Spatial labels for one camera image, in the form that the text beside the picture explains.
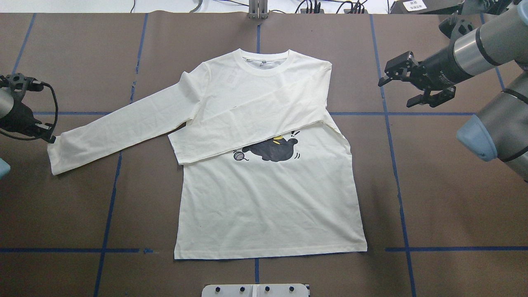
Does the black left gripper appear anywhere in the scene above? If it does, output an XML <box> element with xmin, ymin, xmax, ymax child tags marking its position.
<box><xmin>0</xmin><ymin>73</ymin><xmax>56</xmax><ymax>144</ymax></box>

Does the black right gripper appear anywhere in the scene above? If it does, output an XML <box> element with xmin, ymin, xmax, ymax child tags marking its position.
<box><xmin>378</xmin><ymin>51</ymin><xmax>455</xmax><ymax>108</ymax></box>

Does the cream long-sleeve printed shirt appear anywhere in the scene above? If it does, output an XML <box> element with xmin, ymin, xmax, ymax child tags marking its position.
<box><xmin>47</xmin><ymin>49</ymin><xmax>368</xmax><ymax>261</ymax></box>

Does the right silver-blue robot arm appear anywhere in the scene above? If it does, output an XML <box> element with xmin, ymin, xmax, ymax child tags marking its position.
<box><xmin>377</xmin><ymin>0</ymin><xmax>527</xmax><ymax>182</ymax></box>

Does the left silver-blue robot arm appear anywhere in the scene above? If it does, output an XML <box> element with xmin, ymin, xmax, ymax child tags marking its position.
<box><xmin>0</xmin><ymin>73</ymin><xmax>59</xmax><ymax>144</ymax></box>

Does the black equipment white label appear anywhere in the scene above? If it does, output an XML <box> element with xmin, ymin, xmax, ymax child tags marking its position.
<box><xmin>389</xmin><ymin>0</ymin><xmax>461</xmax><ymax>15</ymax></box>

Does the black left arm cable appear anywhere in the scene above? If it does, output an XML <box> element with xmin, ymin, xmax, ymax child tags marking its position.
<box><xmin>0</xmin><ymin>81</ymin><xmax>59</xmax><ymax>141</ymax></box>

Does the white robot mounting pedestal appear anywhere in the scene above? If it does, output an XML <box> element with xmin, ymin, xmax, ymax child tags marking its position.
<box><xmin>201</xmin><ymin>283</ymin><xmax>311</xmax><ymax>297</ymax></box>

